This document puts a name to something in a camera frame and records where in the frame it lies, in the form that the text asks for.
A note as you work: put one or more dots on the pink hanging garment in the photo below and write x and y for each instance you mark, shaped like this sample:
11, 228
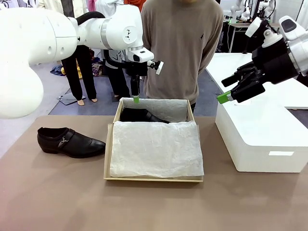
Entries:
91, 4

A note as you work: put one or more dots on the white tissue paper sheet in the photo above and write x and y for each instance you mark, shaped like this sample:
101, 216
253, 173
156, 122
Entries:
154, 149

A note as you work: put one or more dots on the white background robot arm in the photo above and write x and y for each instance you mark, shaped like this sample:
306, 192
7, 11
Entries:
267, 10
234, 10

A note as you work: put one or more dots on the blue and yellow clothes pile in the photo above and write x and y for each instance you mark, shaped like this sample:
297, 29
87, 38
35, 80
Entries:
56, 69

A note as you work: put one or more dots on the black leather buckle shoe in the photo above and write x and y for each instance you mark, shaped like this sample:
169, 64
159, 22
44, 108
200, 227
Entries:
142, 116
72, 144

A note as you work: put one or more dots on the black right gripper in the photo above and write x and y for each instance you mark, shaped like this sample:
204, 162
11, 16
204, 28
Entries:
272, 62

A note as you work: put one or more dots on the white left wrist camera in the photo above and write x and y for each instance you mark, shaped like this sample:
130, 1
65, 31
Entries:
158, 67

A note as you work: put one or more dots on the brown top background desk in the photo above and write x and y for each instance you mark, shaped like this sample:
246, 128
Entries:
237, 26

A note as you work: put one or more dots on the brown cardboard shoe box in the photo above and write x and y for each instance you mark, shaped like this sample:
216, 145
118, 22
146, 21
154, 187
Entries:
107, 156

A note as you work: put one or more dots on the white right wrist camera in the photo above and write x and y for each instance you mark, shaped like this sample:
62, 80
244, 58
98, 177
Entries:
252, 26

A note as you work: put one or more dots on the black tripod pole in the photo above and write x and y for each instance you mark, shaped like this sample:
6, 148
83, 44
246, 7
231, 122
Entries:
257, 7

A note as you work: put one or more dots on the person in beige sweater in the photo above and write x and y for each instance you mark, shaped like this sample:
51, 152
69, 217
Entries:
175, 48

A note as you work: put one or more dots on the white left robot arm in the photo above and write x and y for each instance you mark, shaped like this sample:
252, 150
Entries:
24, 48

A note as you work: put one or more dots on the patterned cloth heap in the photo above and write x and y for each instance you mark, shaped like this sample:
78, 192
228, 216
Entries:
97, 68

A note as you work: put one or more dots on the mannequin in cream jacket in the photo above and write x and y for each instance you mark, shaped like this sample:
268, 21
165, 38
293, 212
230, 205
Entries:
77, 77

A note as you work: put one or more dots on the white plastic storage bin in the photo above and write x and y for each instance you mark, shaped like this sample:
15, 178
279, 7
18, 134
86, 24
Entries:
260, 144

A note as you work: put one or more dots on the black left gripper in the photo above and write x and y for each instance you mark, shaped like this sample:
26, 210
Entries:
136, 68

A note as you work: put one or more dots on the orange garment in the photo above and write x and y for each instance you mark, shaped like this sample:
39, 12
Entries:
134, 3

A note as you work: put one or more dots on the mannequin in white shirt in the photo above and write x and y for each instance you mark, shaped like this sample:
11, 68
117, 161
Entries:
115, 79

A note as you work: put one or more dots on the grey mannequin base plate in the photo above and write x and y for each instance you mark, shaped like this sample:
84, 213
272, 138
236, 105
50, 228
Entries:
68, 98

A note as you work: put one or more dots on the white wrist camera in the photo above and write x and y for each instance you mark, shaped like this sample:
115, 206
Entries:
158, 67
252, 26

